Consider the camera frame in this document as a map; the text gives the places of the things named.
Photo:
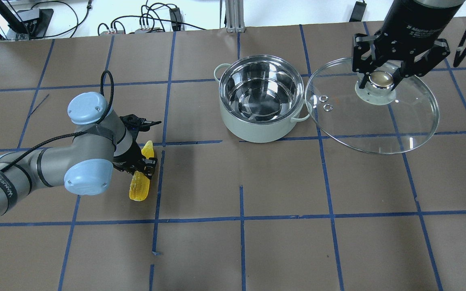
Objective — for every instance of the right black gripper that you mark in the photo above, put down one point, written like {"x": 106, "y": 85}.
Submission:
{"x": 413, "y": 22}

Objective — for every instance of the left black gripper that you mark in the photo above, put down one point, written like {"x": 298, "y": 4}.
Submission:
{"x": 128, "y": 158}

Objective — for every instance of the yellow corn cob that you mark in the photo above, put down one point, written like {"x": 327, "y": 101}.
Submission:
{"x": 140, "y": 185}

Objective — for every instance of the glass pot lid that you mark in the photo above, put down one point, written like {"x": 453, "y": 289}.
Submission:
{"x": 379, "y": 116}

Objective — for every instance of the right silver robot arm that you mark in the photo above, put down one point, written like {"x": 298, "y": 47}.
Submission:
{"x": 410, "y": 34}

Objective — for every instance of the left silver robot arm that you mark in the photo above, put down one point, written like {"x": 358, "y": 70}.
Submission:
{"x": 103, "y": 141}

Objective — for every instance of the pale green steel pot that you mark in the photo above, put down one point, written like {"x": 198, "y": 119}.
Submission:
{"x": 260, "y": 97}

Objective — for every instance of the black power brick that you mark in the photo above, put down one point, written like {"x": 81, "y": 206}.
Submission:
{"x": 358, "y": 11}

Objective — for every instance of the black power adapter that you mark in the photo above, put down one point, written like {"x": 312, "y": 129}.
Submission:
{"x": 176, "y": 19}

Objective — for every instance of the aluminium frame post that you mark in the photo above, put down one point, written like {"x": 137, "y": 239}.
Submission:
{"x": 234, "y": 15}

